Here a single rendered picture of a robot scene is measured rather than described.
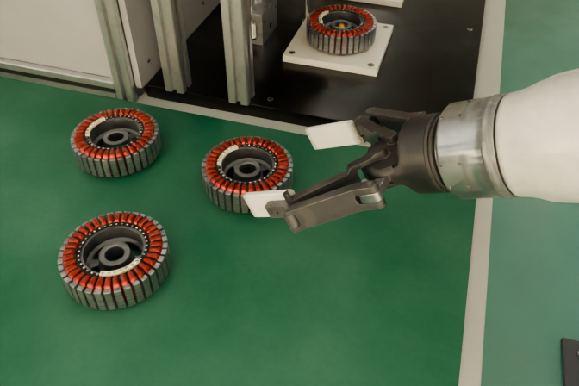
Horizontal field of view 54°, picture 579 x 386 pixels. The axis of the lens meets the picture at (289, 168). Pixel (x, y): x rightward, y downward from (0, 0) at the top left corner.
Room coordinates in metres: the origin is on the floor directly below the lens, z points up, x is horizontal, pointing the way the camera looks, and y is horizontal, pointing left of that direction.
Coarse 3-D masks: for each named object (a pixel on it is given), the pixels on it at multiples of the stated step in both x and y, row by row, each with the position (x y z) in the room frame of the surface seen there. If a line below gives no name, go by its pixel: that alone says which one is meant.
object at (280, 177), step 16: (224, 144) 0.56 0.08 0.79; (240, 144) 0.56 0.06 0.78; (256, 144) 0.56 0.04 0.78; (272, 144) 0.56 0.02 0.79; (208, 160) 0.53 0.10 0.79; (224, 160) 0.54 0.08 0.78; (240, 160) 0.55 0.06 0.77; (256, 160) 0.55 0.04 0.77; (272, 160) 0.54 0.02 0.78; (288, 160) 0.53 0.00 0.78; (208, 176) 0.50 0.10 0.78; (224, 176) 0.50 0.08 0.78; (240, 176) 0.51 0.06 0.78; (256, 176) 0.52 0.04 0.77; (272, 176) 0.50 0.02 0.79; (288, 176) 0.51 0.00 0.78; (208, 192) 0.50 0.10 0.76; (224, 192) 0.48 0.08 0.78; (240, 192) 0.48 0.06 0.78; (224, 208) 0.48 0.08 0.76; (240, 208) 0.48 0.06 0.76
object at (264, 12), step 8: (264, 0) 0.89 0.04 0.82; (272, 0) 0.89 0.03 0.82; (256, 8) 0.86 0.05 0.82; (264, 8) 0.86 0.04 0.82; (272, 8) 0.89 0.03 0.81; (256, 16) 0.84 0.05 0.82; (264, 16) 0.85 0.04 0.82; (272, 16) 0.89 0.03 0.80; (264, 24) 0.84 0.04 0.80; (272, 24) 0.88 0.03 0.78; (256, 32) 0.84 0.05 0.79; (264, 32) 0.84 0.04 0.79; (256, 40) 0.84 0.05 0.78; (264, 40) 0.84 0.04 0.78
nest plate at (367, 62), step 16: (304, 32) 0.86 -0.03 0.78; (384, 32) 0.86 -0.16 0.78; (288, 48) 0.81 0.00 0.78; (304, 48) 0.81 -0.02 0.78; (368, 48) 0.81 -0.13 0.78; (384, 48) 0.81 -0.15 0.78; (304, 64) 0.78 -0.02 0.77; (320, 64) 0.77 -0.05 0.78; (336, 64) 0.76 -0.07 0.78; (352, 64) 0.76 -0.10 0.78; (368, 64) 0.76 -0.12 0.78
